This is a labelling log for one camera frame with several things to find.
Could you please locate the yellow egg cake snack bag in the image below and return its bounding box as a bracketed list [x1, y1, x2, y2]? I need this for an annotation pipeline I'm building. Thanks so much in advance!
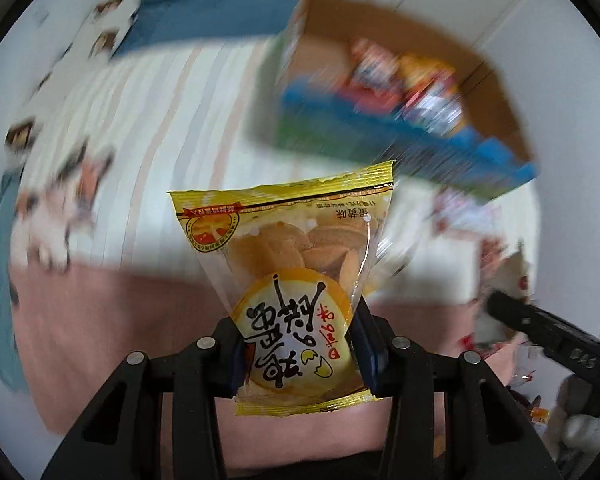
[170, 162, 394, 416]

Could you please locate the bear print white pillow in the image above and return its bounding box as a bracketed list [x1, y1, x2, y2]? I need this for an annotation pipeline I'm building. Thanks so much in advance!
[5, 0, 140, 159]

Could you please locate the red white spicy strip packet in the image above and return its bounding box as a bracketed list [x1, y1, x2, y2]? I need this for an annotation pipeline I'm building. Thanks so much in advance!
[432, 188, 502, 240]

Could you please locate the panda sunflower seed packet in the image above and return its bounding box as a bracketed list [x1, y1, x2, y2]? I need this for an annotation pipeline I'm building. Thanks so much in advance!
[347, 38, 404, 107]

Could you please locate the white cookie snack packet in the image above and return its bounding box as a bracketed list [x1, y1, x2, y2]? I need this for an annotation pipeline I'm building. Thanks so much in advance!
[472, 238, 530, 348]

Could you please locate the striped cat print bedsheet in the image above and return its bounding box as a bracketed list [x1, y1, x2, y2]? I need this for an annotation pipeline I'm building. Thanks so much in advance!
[9, 39, 537, 306]

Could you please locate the blue green milk carton box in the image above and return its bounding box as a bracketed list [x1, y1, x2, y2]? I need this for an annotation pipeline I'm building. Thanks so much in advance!
[276, 0, 538, 200]

